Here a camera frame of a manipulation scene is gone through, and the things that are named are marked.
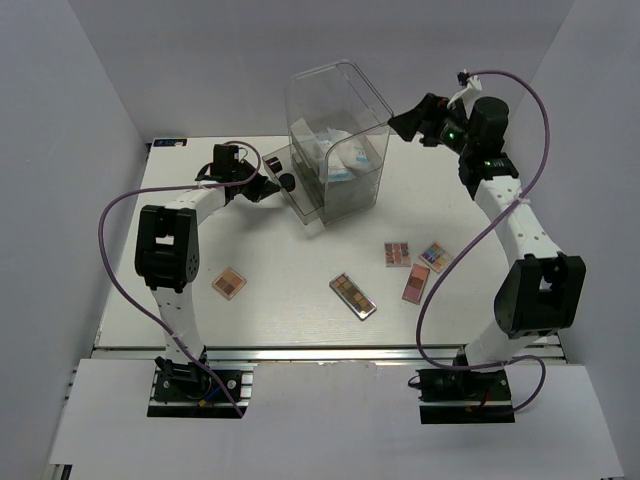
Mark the square brown eyeshadow palette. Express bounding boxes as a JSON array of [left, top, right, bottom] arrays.
[[211, 267, 246, 300]]

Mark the nine pan pink palette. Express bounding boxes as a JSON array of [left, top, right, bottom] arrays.
[[384, 241, 411, 267]]

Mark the colourful eyeshadow palette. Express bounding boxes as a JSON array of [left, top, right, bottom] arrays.
[[418, 241, 453, 274]]

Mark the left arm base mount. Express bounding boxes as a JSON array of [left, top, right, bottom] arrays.
[[147, 356, 253, 420]]

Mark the aluminium right side rail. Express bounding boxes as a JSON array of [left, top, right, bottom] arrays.
[[537, 334, 566, 360]]

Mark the round black jar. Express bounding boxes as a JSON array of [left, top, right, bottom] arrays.
[[278, 173, 296, 193]]

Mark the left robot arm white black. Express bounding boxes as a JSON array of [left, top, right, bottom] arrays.
[[134, 141, 280, 399]]

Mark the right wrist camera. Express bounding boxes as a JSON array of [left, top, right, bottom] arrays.
[[447, 70, 483, 109]]

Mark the cotton pad pack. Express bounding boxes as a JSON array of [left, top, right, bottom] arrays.
[[290, 118, 349, 156], [328, 140, 371, 182]]

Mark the aluminium front rail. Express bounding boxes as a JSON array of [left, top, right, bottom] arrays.
[[91, 343, 566, 363]]

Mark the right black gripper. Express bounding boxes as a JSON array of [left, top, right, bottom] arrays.
[[387, 93, 475, 157]]

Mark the aluminium rail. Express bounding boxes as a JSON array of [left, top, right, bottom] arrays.
[[91, 343, 566, 363], [537, 334, 566, 360]]

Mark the clear acrylic makeup organizer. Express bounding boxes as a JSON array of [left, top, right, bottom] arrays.
[[263, 60, 393, 225]]

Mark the pink blush palette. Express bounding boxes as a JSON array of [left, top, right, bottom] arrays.
[[402, 264, 430, 305]]

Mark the left blue table label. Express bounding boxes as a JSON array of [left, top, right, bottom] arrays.
[[152, 138, 187, 148]]

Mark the small black amber cube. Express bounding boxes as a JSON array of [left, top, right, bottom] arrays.
[[265, 157, 283, 173]]

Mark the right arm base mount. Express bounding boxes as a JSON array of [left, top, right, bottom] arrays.
[[407, 369, 515, 425]]

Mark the long brown eyeshadow palette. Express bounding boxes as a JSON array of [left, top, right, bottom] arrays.
[[329, 273, 377, 321]]

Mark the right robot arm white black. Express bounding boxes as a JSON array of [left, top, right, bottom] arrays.
[[388, 93, 586, 399]]

